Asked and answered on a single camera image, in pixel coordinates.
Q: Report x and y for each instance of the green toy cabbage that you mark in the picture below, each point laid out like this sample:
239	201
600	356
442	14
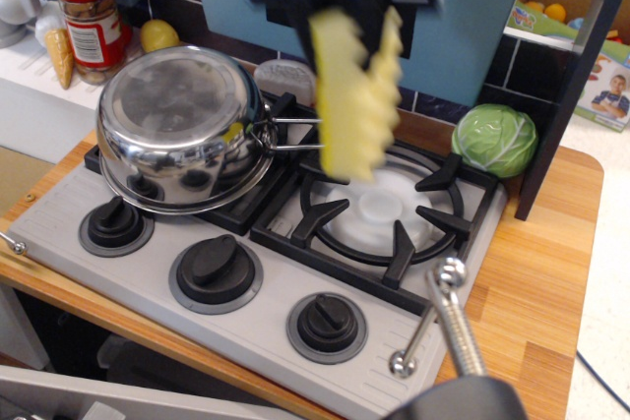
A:
497	139

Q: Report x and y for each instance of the red lid spice jar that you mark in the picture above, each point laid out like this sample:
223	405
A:
98	38

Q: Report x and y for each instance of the yellow toy lemon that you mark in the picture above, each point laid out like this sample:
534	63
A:
158	34

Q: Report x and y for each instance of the black right stove knob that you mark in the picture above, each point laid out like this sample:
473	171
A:
326	328

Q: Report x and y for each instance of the black left stove knob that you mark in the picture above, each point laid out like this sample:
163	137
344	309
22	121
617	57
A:
115	229

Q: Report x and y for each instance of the grey toy faucet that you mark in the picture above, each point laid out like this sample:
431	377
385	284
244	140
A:
15	15

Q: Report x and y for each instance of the black right burner grate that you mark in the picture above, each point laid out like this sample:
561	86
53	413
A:
370	242

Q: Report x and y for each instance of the stainless steel pot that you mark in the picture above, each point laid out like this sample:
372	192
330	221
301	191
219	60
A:
184	130

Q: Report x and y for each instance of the black stove knob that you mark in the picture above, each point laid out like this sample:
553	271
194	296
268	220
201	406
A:
215	276
115	229
326	328

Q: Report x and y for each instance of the cardboard box of toys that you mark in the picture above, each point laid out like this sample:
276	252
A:
605	96

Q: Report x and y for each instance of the yellow wavy sponge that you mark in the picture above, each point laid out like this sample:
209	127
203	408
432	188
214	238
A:
357	92

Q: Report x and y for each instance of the black middle stove knob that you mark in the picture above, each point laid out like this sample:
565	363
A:
215	276

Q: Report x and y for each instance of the grey toy stove top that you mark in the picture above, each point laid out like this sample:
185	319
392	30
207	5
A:
361	388

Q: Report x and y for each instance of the black vertical post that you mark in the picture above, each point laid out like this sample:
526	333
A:
584	52

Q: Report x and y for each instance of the blue plastic bin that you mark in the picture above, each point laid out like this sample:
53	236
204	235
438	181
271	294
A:
447	52

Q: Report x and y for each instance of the toy ice cream cone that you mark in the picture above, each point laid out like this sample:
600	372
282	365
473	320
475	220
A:
60	51

